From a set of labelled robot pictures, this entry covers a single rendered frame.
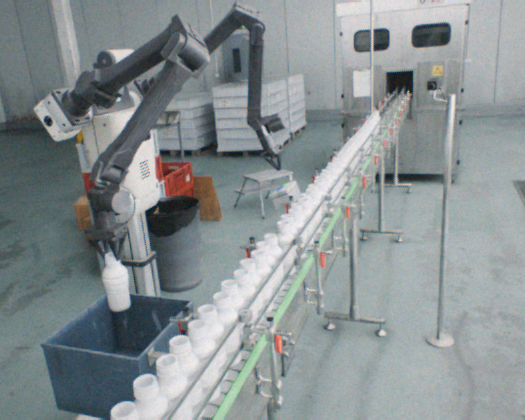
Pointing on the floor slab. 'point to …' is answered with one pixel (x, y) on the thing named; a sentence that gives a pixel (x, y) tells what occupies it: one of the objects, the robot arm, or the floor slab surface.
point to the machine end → (407, 73)
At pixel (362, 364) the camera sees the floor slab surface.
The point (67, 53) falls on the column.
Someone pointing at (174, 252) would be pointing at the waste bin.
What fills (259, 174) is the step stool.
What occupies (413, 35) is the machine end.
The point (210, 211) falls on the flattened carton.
